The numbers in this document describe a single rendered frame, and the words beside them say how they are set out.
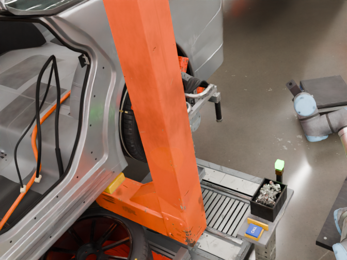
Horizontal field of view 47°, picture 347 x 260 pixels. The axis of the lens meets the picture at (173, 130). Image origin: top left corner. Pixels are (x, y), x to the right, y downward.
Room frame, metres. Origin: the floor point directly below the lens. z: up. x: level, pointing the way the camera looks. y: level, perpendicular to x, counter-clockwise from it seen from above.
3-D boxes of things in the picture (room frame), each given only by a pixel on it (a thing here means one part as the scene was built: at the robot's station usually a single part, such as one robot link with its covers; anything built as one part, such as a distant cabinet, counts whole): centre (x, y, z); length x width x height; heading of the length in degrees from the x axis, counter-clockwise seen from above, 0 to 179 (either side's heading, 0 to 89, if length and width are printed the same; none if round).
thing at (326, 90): (2.61, -1.29, 0.17); 0.43 x 0.36 x 0.34; 174
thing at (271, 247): (1.43, -0.41, 0.21); 0.10 x 0.10 x 0.42; 50
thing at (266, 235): (1.45, -0.43, 0.44); 0.43 x 0.17 x 0.03; 140
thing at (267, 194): (1.48, -0.45, 0.51); 0.20 x 0.14 x 0.13; 139
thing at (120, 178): (1.69, 0.43, 0.71); 0.14 x 0.14 x 0.05; 50
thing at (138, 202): (1.58, 0.29, 0.69); 0.52 x 0.17 x 0.35; 50
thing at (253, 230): (1.32, -0.32, 0.47); 0.07 x 0.07 x 0.02; 50
